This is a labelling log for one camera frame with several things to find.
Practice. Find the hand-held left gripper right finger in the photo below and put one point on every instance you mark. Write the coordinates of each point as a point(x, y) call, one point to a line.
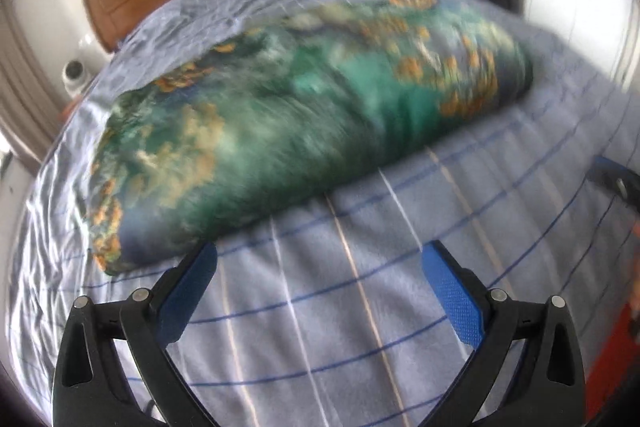
point(457, 302)

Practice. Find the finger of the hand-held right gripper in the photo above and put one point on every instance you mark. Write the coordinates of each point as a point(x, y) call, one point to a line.
point(612, 179)

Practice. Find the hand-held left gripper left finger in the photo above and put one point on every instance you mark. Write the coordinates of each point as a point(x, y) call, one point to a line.
point(187, 297)

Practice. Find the green floral cloth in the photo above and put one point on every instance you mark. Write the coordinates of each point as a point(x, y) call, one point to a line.
point(300, 107)

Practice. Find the blue checked bed sheet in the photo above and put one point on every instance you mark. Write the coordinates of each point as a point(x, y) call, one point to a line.
point(350, 307)

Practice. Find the white round fan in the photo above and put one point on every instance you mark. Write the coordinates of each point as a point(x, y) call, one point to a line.
point(75, 74)

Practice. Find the beige curtain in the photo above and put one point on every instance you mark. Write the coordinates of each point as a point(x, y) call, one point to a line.
point(25, 82)

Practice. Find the wooden bed frame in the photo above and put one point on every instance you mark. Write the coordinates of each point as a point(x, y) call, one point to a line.
point(615, 357)

